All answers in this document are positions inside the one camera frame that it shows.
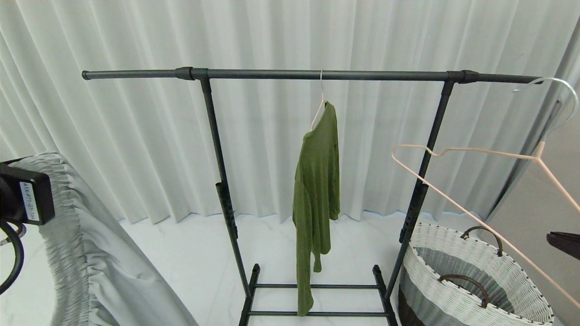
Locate white curtain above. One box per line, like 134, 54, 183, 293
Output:
0, 0, 580, 225

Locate black clothes rack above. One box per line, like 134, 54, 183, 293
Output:
82, 67, 544, 326

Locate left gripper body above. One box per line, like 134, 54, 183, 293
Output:
0, 159, 56, 225

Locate green long-sleeved shirt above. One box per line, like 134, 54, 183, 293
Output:
292, 102, 340, 316

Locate pale grey shorts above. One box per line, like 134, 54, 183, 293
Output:
16, 153, 200, 326

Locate pink clothes hanger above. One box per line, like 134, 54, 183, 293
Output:
391, 77, 580, 311
310, 70, 327, 132

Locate white laundry basket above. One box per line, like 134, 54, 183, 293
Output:
398, 222, 555, 326

